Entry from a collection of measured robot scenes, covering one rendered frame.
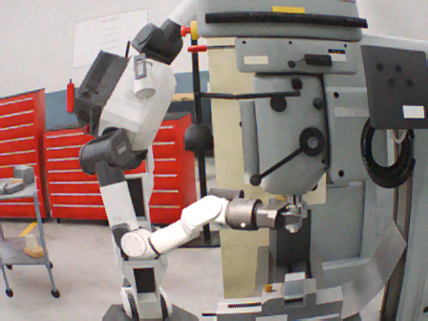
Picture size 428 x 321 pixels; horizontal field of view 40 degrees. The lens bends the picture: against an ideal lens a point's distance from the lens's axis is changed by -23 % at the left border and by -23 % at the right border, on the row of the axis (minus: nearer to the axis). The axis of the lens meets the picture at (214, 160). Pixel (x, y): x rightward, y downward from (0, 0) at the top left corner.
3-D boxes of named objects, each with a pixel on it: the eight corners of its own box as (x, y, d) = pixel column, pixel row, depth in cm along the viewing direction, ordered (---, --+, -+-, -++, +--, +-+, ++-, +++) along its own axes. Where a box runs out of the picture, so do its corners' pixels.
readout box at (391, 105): (374, 131, 149) (364, 44, 146) (369, 125, 158) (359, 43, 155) (435, 130, 148) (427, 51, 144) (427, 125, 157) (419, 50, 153)
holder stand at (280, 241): (275, 266, 228) (275, 209, 225) (268, 248, 250) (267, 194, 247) (310, 260, 229) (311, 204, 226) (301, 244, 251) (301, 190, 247)
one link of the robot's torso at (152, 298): (124, 309, 280) (108, 222, 259) (167, 308, 284) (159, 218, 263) (131, 328, 267) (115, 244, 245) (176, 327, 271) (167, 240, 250)
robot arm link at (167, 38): (159, 11, 225) (135, 41, 228) (168, 19, 219) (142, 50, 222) (182, 23, 233) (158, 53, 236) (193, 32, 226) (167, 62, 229)
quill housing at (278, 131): (260, 202, 182) (250, 73, 177) (260, 184, 202) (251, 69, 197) (330, 195, 181) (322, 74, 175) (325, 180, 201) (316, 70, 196)
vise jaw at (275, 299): (261, 310, 168) (261, 299, 167) (262, 295, 180) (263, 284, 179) (284, 308, 167) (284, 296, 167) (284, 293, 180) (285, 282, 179)
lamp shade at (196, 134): (179, 149, 183) (177, 124, 182) (203, 145, 186) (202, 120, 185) (194, 152, 177) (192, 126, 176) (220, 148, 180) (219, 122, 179)
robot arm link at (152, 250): (188, 243, 201) (136, 268, 205) (197, 237, 211) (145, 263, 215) (168, 210, 202) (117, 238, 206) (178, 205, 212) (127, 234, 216)
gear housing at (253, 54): (237, 74, 175) (233, 37, 174) (240, 69, 199) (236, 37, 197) (359, 75, 173) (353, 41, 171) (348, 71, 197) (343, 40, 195)
